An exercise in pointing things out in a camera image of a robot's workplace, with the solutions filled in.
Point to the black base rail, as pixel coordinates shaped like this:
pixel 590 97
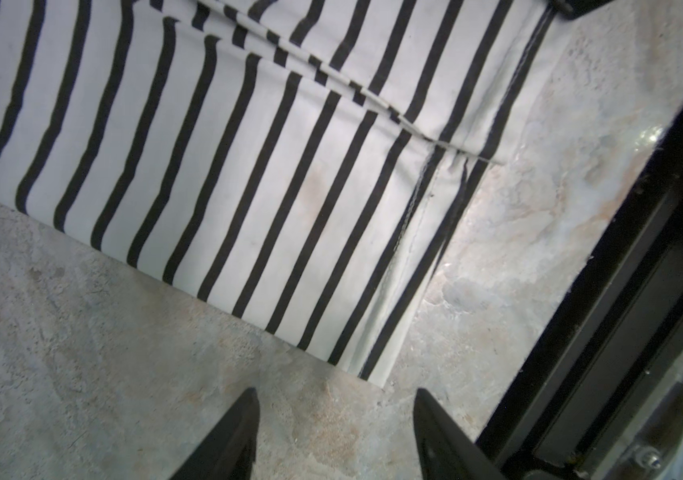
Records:
pixel 601 394

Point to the black white striped tank top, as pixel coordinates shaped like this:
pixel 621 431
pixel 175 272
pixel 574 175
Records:
pixel 301 165

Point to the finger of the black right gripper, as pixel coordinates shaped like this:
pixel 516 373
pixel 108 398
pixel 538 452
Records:
pixel 575 9

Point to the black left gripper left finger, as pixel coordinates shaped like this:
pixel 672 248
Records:
pixel 229 450

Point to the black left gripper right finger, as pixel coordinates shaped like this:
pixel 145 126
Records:
pixel 445 452

